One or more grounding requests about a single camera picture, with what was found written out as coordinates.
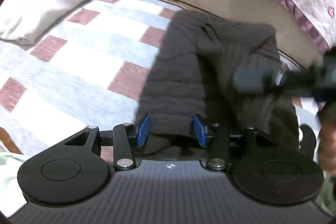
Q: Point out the checkered white pink rug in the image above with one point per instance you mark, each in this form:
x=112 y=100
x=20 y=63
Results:
x=88 y=69

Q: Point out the dark brown knit sweater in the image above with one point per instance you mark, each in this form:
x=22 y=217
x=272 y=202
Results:
x=193 y=74

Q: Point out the person's hand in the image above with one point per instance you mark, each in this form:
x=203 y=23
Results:
x=326 y=147

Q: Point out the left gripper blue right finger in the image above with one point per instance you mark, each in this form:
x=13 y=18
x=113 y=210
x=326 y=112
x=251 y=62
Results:
x=201 y=130

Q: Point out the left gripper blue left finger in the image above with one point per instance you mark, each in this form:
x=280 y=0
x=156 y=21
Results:
x=142 y=129

